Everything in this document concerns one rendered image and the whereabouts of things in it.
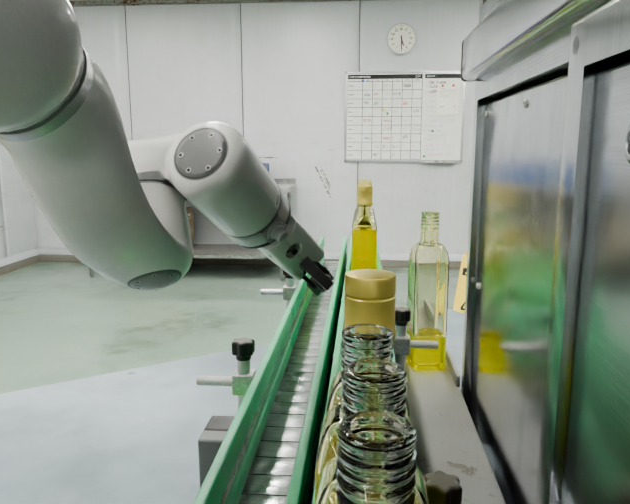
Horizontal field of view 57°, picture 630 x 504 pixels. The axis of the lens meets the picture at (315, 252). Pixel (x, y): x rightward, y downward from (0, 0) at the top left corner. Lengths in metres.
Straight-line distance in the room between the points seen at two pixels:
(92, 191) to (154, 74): 6.05
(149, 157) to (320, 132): 5.56
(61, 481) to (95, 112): 0.69
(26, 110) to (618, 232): 0.30
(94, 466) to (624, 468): 0.83
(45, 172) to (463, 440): 0.58
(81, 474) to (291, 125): 5.33
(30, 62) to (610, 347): 0.32
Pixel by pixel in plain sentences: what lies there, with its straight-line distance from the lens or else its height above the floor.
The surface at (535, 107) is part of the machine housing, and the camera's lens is 0.61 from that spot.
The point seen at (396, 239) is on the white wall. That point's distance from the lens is 6.13.
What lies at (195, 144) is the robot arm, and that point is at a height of 1.25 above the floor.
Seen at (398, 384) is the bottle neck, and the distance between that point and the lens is 0.27.
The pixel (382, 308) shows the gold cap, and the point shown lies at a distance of 0.37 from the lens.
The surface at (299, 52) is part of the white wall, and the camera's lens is 6.16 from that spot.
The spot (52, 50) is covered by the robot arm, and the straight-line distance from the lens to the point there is 0.31.
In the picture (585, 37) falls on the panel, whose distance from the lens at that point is 0.38.
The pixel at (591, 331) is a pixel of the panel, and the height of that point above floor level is 1.14.
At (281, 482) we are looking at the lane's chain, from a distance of 0.69.
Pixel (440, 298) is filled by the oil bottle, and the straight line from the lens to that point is 0.96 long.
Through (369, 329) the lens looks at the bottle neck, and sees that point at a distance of 0.34.
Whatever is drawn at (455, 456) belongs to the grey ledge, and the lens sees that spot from 0.75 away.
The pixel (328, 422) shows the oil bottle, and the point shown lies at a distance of 0.35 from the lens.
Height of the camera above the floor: 1.24
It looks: 10 degrees down
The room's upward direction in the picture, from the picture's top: straight up
